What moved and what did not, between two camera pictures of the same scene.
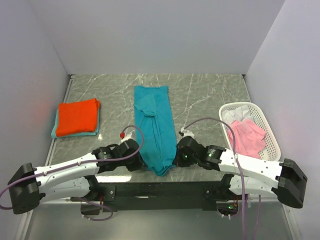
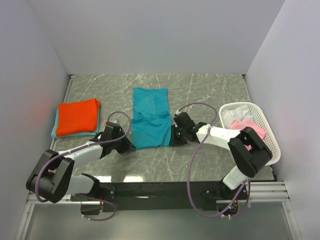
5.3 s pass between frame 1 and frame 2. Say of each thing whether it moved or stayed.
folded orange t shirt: stayed
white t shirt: stayed
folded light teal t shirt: stayed
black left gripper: moved
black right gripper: moved
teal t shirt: moved
